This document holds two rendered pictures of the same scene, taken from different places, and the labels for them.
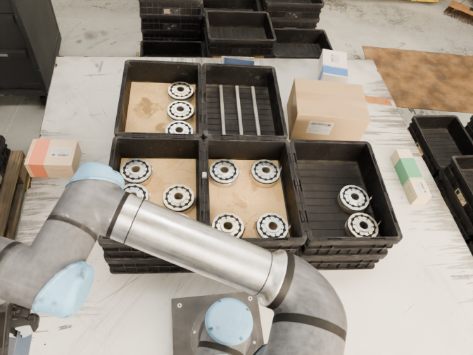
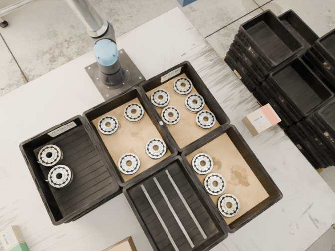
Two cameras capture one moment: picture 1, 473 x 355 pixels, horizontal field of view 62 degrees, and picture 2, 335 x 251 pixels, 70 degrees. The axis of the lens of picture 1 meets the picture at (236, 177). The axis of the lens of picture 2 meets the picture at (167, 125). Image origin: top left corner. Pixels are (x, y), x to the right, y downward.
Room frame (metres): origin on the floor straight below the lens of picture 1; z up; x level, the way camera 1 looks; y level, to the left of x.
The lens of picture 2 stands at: (1.07, -0.04, 2.00)
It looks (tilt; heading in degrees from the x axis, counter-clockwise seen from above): 72 degrees down; 151
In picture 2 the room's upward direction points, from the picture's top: 11 degrees clockwise
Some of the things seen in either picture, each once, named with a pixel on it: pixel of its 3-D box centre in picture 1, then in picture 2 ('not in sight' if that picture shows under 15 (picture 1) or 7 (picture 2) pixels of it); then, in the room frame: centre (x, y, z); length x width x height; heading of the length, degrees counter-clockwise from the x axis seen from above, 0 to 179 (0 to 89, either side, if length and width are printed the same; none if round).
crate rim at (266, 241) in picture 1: (251, 187); (129, 133); (0.74, -0.05, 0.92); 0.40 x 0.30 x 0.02; 12
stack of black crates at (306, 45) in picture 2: not in sight; (287, 40); (0.14, 1.51, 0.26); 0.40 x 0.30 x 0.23; 15
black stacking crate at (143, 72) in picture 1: (162, 108); (227, 176); (1.07, 0.32, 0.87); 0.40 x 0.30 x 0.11; 12
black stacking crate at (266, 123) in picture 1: (240, 110); (173, 210); (1.13, 0.03, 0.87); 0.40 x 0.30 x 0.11; 12
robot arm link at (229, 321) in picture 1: (227, 327); (106, 56); (0.30, -0.05, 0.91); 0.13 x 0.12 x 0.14; 173
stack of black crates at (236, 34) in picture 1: (236, 55); not in sight; (2.13, 0.14, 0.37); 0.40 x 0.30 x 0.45; 105
